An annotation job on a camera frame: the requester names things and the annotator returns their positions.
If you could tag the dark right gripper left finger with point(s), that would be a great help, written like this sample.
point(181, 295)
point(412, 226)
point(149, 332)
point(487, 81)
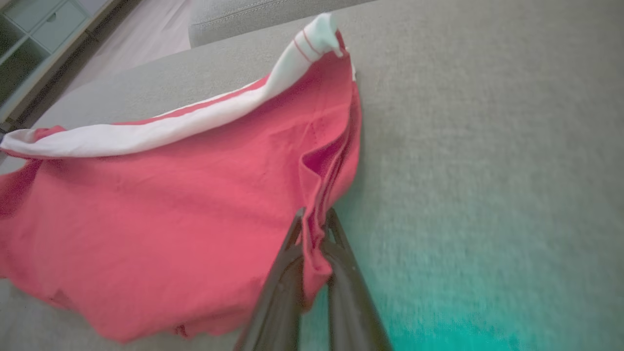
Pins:
point(278, 312)

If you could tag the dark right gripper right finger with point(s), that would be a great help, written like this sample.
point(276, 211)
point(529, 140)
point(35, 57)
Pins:
point(351, 312)

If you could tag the grey sofa back cushion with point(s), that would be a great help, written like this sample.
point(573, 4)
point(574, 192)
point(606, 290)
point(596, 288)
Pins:
point(234, 19)

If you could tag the pale shelf cabinet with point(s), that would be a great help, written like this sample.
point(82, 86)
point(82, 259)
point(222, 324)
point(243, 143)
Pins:
point(39, 34)

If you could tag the red white mesh shorts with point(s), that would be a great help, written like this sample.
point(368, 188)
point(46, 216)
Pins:
point(170, 219)

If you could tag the grey sofa seat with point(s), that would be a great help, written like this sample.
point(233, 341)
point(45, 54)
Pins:
point(487, 146)

